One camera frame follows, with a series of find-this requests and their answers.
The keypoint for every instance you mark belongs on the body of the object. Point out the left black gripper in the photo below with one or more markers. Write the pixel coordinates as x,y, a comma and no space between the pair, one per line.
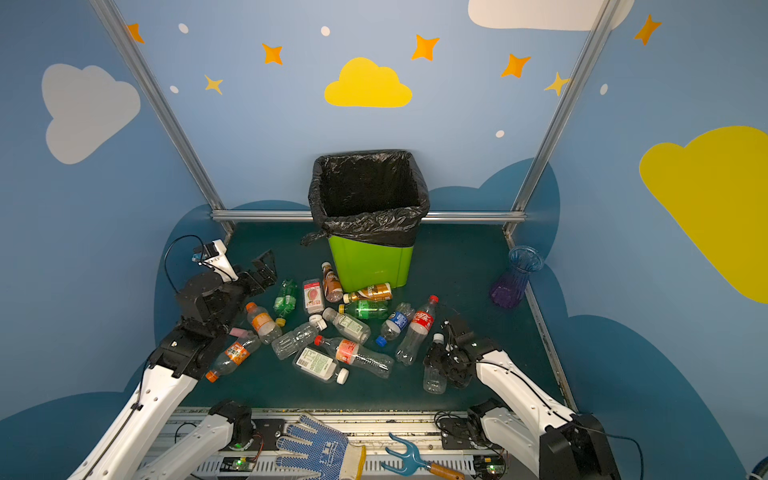
249,278

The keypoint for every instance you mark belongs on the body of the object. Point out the square green label bottle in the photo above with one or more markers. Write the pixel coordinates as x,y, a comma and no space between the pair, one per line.
320,366

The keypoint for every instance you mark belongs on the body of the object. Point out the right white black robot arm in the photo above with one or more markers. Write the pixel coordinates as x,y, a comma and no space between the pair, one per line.
550,439

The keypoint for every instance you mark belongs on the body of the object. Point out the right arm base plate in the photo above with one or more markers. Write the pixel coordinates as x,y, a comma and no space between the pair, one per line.
461,433

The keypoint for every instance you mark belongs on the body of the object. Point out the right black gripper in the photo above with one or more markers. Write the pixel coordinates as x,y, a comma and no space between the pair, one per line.
452,352

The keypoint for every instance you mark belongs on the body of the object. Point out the purple translucent plastic vase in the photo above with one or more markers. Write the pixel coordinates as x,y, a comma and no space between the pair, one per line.
509,289

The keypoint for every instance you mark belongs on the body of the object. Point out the crushed green plastic bottle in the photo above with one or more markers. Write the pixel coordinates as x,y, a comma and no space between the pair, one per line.
285,302

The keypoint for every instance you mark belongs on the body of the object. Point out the orange soda bottle orange cap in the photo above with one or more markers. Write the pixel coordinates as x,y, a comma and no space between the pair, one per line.
233,356

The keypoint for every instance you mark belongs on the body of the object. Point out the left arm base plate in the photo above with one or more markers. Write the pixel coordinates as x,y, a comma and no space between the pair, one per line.
257,435

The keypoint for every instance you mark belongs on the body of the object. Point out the gold label brown bottle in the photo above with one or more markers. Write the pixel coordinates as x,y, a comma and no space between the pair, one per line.
377,292

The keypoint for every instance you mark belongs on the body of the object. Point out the long orange label red-cap bottle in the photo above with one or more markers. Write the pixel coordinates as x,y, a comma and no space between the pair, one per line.
356,355

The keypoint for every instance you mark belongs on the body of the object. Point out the blue cap water bottle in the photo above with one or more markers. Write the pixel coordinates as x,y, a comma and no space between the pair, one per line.
395,324

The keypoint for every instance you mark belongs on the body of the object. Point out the green label clear bottle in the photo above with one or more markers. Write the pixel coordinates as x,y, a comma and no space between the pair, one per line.
350,327

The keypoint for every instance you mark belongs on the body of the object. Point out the brown coffee drink bottle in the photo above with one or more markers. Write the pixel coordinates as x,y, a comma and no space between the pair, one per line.
333,290

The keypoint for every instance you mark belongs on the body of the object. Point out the black bin liner bag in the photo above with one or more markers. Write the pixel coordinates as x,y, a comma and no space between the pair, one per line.
378,197

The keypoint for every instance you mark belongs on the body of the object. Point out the green plastic waste bin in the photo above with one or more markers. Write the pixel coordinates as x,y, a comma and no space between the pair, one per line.
360,264

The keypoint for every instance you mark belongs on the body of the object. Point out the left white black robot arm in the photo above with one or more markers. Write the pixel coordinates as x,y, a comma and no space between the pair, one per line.
209,303

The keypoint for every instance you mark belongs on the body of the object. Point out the guava juice clear bottle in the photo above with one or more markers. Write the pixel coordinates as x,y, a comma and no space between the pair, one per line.
313,295

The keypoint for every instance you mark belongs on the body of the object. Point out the green soda bottle yellow cap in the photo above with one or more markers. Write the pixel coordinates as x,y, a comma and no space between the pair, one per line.
366,310

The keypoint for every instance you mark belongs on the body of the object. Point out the clear water bottle white cap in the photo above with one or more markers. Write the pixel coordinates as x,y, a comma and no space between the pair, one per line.
434,381

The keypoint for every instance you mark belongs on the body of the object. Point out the white blue dotted work glove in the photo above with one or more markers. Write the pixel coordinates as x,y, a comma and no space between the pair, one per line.
318,451

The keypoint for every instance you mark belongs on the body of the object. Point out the red cola label bottle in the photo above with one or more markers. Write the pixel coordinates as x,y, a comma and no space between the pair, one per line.
417,332

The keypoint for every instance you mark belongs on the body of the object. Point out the teal hand rake tool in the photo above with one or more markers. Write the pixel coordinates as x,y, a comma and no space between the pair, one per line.
411,462

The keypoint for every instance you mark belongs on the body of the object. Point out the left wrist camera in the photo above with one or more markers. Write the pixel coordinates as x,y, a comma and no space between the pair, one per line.
213,255

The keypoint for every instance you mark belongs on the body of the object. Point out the small orange label bottle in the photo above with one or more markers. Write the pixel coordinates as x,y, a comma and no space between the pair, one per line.
262,322

